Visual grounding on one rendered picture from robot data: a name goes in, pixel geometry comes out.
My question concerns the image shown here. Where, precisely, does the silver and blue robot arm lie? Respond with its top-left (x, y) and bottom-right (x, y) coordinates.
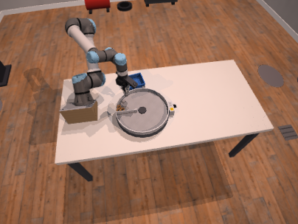
top-left (65, 18), bottom-right (128, 106)

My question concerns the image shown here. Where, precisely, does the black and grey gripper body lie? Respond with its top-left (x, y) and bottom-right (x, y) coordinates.
top-left (115, 71), bottom-right (128, 87)

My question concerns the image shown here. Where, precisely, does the blue crate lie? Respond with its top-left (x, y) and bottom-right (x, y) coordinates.
top-left (129, 72), bottom-right (145, 91)

